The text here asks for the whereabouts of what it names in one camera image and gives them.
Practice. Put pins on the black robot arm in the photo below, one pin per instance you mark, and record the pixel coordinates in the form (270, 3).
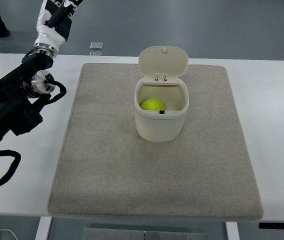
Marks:
(27, 89)

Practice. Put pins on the black desk control panel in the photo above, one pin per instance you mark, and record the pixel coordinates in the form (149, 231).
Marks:
(271, 225)

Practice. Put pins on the yellow tennis ball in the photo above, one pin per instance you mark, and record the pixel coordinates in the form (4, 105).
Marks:
(153, 104)

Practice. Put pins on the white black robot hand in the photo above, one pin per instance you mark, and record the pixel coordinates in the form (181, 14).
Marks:
(54, 23)

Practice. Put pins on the metal floor socket plate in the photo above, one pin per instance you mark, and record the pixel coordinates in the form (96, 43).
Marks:
(96, 48)

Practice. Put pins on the white table leg left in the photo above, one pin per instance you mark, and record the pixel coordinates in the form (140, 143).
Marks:
(43, 228)

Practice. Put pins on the grey metal base plate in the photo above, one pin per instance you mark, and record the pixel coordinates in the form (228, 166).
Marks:
(126, 234)

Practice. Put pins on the white table leg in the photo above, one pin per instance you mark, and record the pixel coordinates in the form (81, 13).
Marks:
(43, 228)
(232, 231)

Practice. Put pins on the white table leg right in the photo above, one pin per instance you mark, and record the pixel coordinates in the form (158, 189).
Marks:
(232, 231)

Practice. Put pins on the beige felt mat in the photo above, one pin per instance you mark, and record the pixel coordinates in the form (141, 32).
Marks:
(106, 169)

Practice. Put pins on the beige lidded plastic bin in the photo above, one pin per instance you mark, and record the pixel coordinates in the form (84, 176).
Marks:
(161, 67)

